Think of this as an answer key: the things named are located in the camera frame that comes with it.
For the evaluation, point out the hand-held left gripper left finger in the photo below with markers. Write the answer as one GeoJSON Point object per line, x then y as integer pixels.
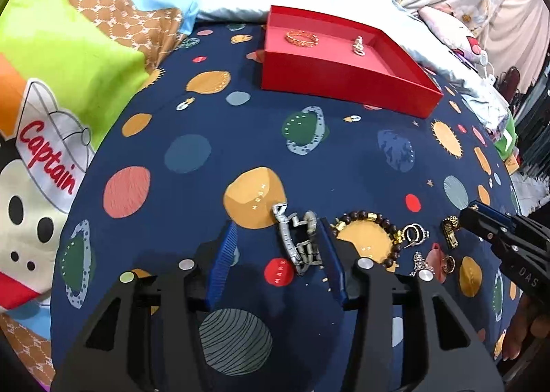
{"type": "Point", "coordinates": [223, 258]}

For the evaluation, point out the pink plush pillow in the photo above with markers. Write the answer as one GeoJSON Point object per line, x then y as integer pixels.
{"type": "Point", "coordinates": [451, 31]}

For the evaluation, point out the pearl crystal earring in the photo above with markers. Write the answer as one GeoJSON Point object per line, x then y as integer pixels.
{"type": "Point", "coordinates": [358, 47]}

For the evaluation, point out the silver hoop earrings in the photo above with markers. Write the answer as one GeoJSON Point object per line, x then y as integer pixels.
{"type": "Point", "coordinates": [419, 237]}

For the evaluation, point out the red jewelry box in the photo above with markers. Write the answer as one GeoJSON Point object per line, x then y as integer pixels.
{"type": "Point", "coordinates": [335, 74]}

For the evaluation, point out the silver metal watch band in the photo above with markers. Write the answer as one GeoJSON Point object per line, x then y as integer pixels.
{"type": "Point", "coordinates": [285, 241]}

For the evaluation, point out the person's right hand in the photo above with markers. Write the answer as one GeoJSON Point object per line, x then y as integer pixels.
{"type": "Point", "coordinates": [517, 327]}

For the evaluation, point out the colourful cartoon print blanket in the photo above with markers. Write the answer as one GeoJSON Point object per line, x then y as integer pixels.
{"type": "Point", "coordinates": [64, 52]}

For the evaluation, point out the yellow cardboard box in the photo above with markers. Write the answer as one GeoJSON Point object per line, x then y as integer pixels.
{"type": "Point", "coordinates": [512, 165]}

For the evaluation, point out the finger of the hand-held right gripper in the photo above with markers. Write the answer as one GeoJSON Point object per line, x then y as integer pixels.
{"type": "Point", "coordinates": [479, 224]}
{"type": "Point", "coordinates": [494, 213]}

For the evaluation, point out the navy planet print bedsheet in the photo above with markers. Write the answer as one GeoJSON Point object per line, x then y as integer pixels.
{"type": "Point", "coordinates": [206, 125]}

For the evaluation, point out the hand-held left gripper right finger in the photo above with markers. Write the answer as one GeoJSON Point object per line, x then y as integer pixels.
{"type": "Point", "coordinates": [333, 263]}

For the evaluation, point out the beige curtain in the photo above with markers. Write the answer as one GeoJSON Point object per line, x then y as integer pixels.
{"type": "Point", "coordinates": [515, 22]}

